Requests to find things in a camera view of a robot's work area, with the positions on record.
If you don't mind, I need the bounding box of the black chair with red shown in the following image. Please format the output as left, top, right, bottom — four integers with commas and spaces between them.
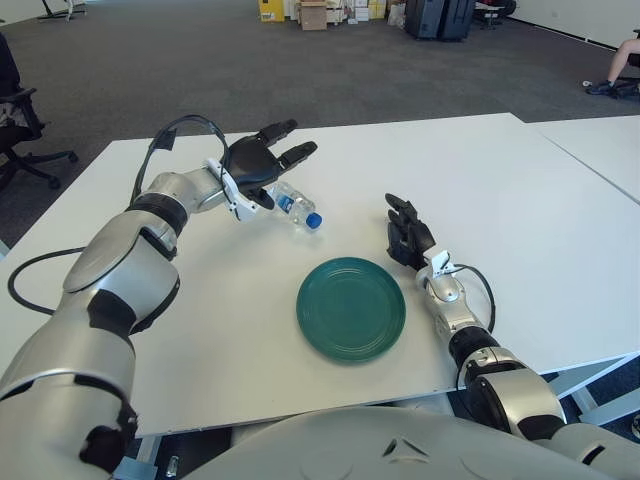
472, 0, 516, 29

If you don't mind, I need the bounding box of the empty black office chair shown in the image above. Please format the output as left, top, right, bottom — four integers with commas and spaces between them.
0, 32, 79, 194

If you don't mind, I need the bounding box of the clear water bottle blue cap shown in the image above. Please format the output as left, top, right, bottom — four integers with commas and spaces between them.
269, 181, 324, 232

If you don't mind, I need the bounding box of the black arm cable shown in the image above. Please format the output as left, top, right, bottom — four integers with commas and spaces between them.
8, 114, 231, 317
449, 263, 497, 334

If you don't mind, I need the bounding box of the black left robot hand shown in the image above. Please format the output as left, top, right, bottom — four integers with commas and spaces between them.
227, 118, 319, 212

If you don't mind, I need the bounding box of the yellow cardboard box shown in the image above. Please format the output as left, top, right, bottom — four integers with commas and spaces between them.
257, 0, 287, 23

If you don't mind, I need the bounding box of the brown cardboard box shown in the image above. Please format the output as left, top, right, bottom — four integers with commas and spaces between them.
298, 1, 329, 32

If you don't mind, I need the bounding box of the seated person in shorts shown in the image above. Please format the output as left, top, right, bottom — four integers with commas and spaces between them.
587, 37, 640, 99

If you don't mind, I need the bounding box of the green round plate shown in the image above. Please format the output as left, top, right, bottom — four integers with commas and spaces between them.
295, 256, 407, 365

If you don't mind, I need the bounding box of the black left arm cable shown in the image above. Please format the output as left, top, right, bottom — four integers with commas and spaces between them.
8, 114, 231, 317

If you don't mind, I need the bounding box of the grey robot torso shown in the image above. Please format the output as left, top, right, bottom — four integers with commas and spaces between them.
184, 405, 601, 480

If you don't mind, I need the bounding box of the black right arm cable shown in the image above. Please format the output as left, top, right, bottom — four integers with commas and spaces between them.
449, 263, 497, 334

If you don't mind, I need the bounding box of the stack of white boxes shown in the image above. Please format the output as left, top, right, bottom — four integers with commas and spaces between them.
327, 0, 389, 24

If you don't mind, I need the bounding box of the white table leg frame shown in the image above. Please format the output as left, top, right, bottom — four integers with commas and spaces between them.
542, 352, 640, 429

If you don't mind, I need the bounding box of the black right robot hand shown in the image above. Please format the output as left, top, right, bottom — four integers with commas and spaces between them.
383, 192, 437, 272

